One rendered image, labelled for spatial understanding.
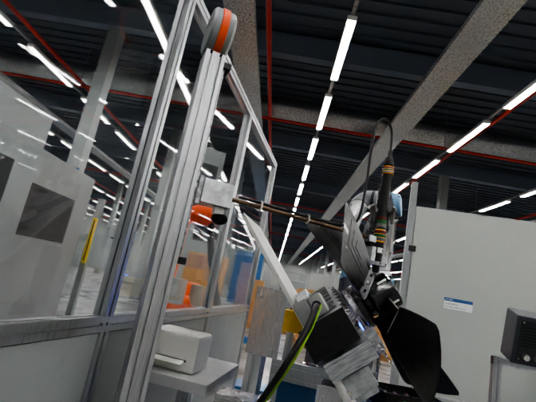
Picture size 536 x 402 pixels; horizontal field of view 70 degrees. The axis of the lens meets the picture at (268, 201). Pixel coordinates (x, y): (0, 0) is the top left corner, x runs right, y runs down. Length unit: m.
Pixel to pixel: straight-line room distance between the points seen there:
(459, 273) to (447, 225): 0.38
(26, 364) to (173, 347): 0.45
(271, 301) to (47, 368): 0.61
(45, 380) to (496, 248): 3.07
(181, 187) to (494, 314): 2.75
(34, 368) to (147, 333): 0.25
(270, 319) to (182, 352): 0.28
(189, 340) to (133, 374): 0.23
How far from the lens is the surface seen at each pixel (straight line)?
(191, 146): 1.11
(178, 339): 1.26
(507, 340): 1.90
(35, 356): 0.99
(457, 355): 3.32
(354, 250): 1.10
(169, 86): 1.25
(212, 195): 1.10
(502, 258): 3.44
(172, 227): 1.06
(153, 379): 1.25
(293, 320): 1.72
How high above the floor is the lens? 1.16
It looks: 12 degrees up
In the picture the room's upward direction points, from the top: 11 degrees clockwise
